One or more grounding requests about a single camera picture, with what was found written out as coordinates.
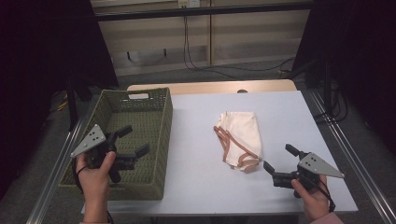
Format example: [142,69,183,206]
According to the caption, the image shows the white table mat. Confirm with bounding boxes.
[81,90,359,217]

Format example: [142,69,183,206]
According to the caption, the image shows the black horizontal bar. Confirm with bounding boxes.
[93,1,315,22]

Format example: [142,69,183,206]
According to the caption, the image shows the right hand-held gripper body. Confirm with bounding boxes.
[272,150,346,199]

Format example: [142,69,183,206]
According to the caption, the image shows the black floor cables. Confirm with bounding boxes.
[313,78,350,125]

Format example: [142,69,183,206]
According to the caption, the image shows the black metal stand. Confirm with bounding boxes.
[65,73,79,133]

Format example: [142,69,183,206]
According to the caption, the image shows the person's left hand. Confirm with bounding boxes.
[76,150,117,203]

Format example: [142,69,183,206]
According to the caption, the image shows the right hand-held gripper cable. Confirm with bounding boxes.
[306,178,337,214]

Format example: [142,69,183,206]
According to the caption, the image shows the aluminium rail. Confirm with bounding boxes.
[25,117,86,224]
[309,90,396,224]

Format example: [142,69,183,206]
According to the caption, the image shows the white underwear with brown trim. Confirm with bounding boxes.
[213,111,263,174]

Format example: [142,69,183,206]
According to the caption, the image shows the left hand-held gripper cable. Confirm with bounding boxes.
[72,163,115,224]

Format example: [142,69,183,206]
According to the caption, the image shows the black wall cable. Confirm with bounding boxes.
[182,15,297,80]

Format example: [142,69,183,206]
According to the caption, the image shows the person's right hand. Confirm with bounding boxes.
[290,175,332,224]

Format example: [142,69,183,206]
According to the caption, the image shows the yellow cable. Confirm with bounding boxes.
[49,92,70,114]

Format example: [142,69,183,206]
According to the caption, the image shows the white wall socket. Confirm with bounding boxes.
[177,0,201,9]

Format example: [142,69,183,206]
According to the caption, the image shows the green woven basket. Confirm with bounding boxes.
[58,87,174,202]

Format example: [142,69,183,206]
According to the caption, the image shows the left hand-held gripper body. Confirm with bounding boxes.
[70,124,138,184]

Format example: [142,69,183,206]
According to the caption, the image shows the hand-held gripper cable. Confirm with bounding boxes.
[306,178,337,214]
[72,163,115,224]

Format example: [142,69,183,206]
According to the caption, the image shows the dark curtain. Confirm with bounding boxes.
[291,0,396,154]
[0,0,120,201]

